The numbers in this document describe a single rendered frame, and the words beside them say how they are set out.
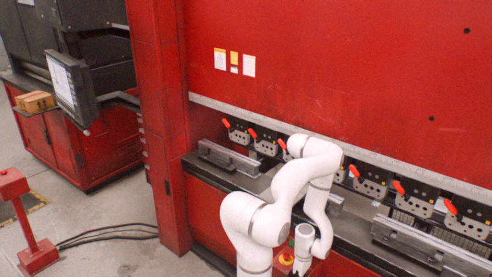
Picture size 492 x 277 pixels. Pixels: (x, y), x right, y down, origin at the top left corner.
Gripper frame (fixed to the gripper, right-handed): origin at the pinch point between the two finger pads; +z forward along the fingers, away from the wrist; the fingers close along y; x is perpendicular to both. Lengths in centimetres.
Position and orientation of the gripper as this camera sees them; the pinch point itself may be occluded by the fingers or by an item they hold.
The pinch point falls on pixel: (302, 276)
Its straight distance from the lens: 178.6
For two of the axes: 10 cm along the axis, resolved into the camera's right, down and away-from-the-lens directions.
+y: -6.3, 4.3, -6.5
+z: 0.5, 8.5, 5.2
